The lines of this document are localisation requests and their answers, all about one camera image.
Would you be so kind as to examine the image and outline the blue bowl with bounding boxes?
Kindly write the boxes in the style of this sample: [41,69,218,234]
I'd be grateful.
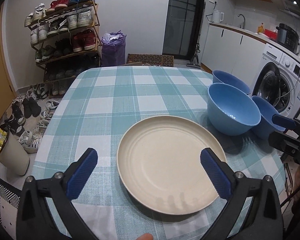
[251,95,285,140]
[212,70,251,95]
[207,83,261,136]

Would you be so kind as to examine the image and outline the large cream plate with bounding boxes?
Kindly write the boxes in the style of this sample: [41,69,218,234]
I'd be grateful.
[117,115,226,215]

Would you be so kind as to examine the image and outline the white kitchen cabinets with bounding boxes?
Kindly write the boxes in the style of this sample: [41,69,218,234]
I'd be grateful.
[201,24,266,87]

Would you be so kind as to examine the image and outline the kitchen faucet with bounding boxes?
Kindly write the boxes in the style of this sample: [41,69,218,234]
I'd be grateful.
[237,14,246,29]

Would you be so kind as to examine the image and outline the right hand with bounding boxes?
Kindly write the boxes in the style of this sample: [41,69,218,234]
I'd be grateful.
[293,165,300,202]

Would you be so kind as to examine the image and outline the left hand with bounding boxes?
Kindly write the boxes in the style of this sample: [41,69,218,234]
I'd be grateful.
[136,233,154,240]

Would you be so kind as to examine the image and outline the white washing machine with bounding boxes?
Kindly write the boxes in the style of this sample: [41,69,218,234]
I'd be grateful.
[251,44,300,118]

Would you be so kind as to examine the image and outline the beige trash bin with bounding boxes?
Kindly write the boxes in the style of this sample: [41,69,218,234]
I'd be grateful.
[0,125,30,176]

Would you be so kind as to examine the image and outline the black rice cooker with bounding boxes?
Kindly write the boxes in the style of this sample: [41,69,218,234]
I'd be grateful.
[276,23,299,54]

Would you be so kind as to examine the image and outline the white electric kettle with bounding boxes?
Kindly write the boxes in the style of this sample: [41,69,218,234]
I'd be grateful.
[206,10,224,23]

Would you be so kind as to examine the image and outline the teal checkered tablecloth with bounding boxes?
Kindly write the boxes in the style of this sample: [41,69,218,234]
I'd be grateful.
[32,66,285,239]

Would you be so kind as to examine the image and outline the black glass door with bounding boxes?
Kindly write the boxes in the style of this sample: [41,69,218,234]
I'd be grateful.
[162,0,205,60]

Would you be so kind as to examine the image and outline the patterned cardboard box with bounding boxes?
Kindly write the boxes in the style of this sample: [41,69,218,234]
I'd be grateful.
[127,54,174,67]

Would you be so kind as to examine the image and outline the purple bag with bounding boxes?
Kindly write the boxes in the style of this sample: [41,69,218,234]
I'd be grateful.
[101,31,126,67]

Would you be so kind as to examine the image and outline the wooden shoe rack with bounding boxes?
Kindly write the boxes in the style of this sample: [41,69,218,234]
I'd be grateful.
[24,0,102,83]

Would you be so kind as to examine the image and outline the cordless vacuum cleaner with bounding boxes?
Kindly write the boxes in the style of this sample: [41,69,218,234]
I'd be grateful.
[186,42,200,69]

